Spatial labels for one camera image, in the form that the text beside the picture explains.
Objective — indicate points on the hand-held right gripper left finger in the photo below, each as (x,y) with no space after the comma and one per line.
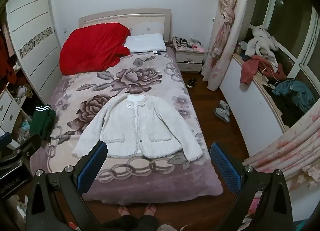
(92,168)

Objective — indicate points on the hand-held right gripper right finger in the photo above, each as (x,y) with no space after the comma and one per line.
(225,168)

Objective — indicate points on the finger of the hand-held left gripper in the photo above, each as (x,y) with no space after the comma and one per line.
(5,141)
(30,146)

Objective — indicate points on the white knit cardigan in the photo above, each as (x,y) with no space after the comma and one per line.
(125,126)

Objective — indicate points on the hanging red clothes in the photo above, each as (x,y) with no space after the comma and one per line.
(6,56)

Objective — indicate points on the green garment with white stripes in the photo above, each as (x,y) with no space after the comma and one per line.
(43,123)

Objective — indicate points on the white drawer unit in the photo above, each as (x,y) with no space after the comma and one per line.
(8,111)

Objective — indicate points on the person's left foot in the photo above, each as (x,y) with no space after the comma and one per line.
(123,211)

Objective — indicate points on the person's foot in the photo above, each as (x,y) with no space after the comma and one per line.
(123,211)
(150,210)

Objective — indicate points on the grey slipper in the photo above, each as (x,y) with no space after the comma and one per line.
(222,114)
(224,105)

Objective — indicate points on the floral printed blanket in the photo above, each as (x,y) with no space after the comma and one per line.
(150,183)

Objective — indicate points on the loose pink floral curtain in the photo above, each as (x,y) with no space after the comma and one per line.
(287,151)

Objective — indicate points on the person's dark pants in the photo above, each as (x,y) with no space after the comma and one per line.
(130,224)

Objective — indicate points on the white curved sill cabinet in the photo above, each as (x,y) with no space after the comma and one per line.
(240,101)

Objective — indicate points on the person's right foot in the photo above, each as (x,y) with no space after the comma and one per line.
(150,210)

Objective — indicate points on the black shoe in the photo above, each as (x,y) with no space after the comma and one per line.
(192,83)

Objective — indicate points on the blue garment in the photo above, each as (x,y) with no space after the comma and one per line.
(297,93)

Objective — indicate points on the white nightstand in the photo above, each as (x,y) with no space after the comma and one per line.
(190,58)

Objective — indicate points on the red knitted garment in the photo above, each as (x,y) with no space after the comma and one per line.
(92,46)

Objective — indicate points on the white sliding wardrobe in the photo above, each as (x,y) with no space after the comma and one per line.
(32,21)

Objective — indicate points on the white fluffy garment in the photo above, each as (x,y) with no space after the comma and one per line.
(261,42)

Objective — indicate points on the cluster of small toiletries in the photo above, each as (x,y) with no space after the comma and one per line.
(183,42)

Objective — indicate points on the tied pink floral curtain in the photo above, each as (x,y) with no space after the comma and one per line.
(225,33)

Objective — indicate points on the white pillow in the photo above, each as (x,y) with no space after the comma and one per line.
(145,43)

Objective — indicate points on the beige bed headboard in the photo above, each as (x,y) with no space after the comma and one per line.
(150,18)

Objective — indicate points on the white framed window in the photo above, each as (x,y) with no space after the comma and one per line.
(287,8)

